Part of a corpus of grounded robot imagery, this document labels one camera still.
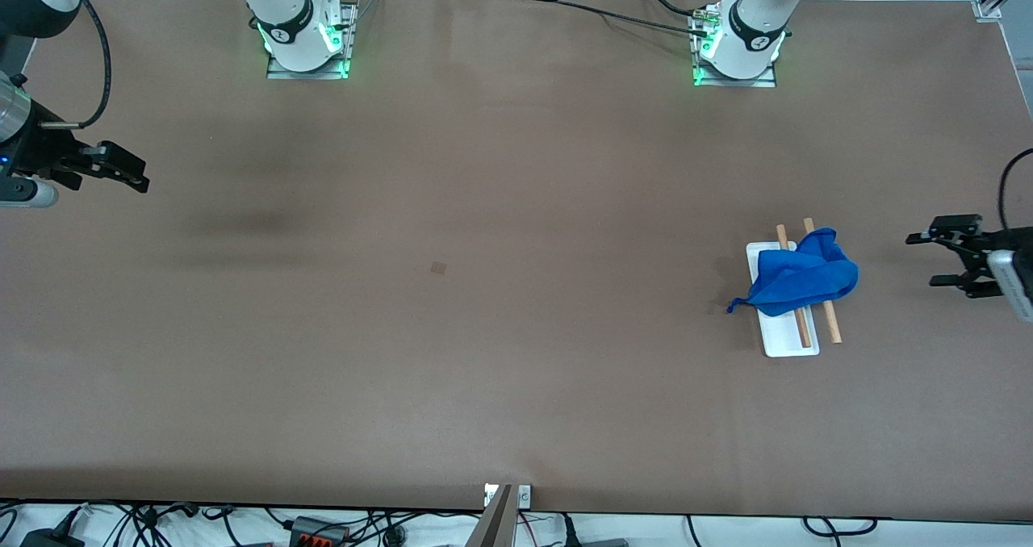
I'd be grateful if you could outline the blue microfiber towel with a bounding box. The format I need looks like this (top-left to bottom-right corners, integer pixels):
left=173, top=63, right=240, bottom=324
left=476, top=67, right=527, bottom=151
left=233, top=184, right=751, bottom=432
left=726, top=228, right=859, bottom=318

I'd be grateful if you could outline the white rack with wooden rods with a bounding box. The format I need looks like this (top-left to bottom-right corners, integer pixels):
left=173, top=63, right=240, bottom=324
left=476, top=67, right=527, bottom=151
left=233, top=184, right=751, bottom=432
left=746, top=219, right=843, bottom=359

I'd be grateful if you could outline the black power adapter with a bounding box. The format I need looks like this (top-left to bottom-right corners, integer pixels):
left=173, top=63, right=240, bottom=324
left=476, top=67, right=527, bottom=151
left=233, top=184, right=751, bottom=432
left=20, top=529, right=86, bottom=547

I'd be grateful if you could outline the black box with orange buttons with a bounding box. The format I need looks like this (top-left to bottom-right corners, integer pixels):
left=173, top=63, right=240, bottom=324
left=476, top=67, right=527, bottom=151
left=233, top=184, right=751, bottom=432
left=289, top=516, right=353, bottom=547

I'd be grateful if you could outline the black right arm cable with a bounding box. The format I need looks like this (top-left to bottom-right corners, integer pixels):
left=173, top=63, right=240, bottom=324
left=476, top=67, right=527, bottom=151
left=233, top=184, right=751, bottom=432
left=39, top=0, right=111, bottom=130

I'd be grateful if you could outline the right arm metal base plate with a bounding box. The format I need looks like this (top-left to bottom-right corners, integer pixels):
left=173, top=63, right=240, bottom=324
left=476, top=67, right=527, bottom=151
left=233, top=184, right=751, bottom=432
left=266, top=2, right=357, bottom=81

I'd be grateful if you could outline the black looped floor cable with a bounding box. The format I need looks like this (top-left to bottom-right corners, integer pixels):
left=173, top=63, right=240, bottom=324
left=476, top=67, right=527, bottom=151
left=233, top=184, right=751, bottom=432
left=802, top=516, right=878, bottom=537

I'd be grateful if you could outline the black cable across table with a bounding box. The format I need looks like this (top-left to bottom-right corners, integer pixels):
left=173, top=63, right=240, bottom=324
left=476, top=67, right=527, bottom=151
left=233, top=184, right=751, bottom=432
left=521, top=0, right=715, bottom=38

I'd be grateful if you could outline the white table edge bracket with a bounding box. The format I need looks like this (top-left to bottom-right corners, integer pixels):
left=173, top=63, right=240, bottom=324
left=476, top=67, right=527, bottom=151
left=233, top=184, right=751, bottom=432
left=484, top=484, right=533, bottom=509

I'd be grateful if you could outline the grey-brown camera mount bar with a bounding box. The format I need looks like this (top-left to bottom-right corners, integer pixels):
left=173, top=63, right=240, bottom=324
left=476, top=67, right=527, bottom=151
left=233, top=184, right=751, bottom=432
left=466, top=484, right=516, bottom=547

